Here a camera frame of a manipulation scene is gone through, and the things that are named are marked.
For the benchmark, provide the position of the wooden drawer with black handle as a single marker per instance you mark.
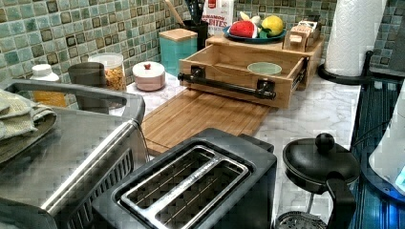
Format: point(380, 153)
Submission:
point(223, 70)

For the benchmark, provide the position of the wooden drawer cabinet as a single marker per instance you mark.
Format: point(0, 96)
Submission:
point(281, 50)

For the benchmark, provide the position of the bamboo cutting board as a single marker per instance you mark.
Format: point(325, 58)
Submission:
point(191, 112)

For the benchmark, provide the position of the black two-slot toaster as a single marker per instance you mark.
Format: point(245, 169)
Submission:
point(212, 180)

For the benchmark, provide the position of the pink ceramic lidded jar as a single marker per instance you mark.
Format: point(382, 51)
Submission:
point(149, 76)

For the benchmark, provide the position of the pale green bowl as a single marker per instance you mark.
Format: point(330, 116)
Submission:
point(266, 68)

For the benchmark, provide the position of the teal canister with wooden lid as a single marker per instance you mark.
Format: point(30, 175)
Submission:
point(175, 45)

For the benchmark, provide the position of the black utensil holder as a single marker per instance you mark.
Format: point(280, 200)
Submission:
point(201, 29)

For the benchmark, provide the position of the dark teal plate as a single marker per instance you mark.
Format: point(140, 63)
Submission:
point(256, 40)

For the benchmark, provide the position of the glass jar with cereal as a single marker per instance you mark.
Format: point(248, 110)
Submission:
point(113, 68)

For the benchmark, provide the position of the cinnamon bites box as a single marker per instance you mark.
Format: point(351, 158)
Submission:
point(218, 14)

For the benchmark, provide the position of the black kitchen utensils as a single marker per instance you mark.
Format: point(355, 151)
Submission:
point(195, 8)

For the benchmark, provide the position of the white toy garlic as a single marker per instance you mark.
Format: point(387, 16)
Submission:
point(254, 19)

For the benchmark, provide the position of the yellow toy lemon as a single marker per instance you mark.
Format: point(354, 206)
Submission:
point(273, 25)

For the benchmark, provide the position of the dark grey cup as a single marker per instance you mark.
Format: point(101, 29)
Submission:
point(89, 74)

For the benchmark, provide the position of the wooden spoon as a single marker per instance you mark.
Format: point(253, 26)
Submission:
point(174, 12)

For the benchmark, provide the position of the small wooden toy toaster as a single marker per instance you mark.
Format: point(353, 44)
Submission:
point(302, 36)

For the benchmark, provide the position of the stainless steel toaster oven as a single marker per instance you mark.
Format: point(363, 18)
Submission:
point(53, 183)

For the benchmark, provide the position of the black paper towel holder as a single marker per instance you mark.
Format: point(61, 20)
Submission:
point(368, 75)

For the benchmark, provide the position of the white paper towel roll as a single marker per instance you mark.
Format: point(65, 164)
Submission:
point(353, 32)

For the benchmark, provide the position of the folded beige dish towel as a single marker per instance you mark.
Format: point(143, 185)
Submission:
point(22, 122)

